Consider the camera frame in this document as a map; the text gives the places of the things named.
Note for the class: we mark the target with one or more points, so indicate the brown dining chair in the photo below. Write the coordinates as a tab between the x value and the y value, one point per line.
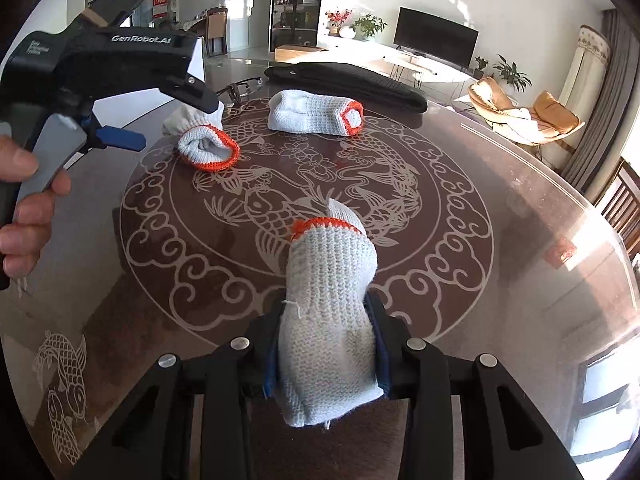
216	30

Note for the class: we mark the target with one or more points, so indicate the flat screen television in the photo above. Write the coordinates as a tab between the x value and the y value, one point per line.
435	37

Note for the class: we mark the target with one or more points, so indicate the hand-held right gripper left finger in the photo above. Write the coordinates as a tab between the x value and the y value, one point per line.
252	365

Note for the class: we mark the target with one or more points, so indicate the red door poster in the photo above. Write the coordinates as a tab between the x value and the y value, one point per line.
161	5

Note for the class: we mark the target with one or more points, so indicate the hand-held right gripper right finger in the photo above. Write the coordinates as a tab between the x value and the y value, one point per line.
395	355

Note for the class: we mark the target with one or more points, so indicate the wooden slat-back chair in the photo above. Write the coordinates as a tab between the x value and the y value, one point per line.
622	200

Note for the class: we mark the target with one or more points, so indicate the person's left hand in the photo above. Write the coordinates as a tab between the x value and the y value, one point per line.
30	220

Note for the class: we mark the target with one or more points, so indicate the leafy green potted plant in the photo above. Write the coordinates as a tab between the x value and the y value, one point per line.
369	26

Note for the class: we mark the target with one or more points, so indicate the grey knit glove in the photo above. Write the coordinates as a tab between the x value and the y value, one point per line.
205	145
327	310
310	112

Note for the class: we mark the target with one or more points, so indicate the dark glass display cabinet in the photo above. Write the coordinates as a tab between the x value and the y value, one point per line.
297	5

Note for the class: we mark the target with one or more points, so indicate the large-leaf potted plant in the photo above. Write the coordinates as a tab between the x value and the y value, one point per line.
511	74

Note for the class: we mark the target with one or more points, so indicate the low wooden table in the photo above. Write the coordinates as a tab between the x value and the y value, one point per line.
300	54

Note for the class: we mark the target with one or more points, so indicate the white foam board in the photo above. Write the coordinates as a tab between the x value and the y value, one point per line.
196	62

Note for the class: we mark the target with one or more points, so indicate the eyeglasses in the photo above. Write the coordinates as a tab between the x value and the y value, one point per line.
240	90

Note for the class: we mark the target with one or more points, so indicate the orange lounge chair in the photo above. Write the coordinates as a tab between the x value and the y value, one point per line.
550	117

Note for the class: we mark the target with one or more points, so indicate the white television console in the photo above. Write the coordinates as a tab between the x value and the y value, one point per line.
380	57

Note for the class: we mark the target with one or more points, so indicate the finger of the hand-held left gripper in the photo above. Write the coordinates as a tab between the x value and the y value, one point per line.
120	139
197	95

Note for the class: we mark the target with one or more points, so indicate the fabric-covered standing air conditioner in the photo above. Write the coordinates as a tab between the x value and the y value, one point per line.
585	75

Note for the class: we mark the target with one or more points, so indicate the black cloth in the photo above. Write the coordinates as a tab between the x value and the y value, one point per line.
350	82

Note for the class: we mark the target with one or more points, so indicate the round white vase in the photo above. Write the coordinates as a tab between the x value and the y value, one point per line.
347	32

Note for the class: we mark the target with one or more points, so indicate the red flower arrangement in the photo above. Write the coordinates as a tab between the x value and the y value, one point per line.
338	19

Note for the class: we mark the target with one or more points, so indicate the small potted plant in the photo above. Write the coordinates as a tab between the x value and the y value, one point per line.
480	66

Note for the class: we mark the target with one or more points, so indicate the grey curtain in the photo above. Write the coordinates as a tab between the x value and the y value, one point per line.
607	120

